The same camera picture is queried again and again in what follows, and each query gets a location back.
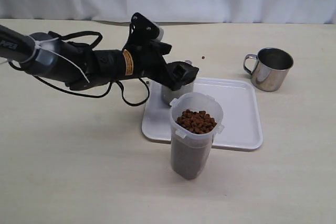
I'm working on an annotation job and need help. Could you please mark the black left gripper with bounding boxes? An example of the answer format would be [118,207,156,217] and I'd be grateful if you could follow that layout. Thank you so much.
[122,39,199,91]

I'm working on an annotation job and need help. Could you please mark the steel mug with kibble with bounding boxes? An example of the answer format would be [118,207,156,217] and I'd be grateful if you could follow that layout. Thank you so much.
[161,60,194,106]
[243,47,294,92]

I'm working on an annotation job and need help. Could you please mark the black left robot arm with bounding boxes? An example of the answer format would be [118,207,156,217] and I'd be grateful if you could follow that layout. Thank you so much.
[1,25,199,91]

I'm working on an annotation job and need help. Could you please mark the translucent plastic container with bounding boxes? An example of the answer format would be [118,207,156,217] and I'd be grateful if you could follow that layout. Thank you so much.
[169,92,224,180]

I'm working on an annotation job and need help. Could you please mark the white plastic tray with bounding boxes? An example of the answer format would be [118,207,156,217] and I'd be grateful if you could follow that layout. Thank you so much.
[142,77,264,150]

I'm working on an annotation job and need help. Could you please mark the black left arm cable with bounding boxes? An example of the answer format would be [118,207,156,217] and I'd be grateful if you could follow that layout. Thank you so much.
[7,31,152,107]

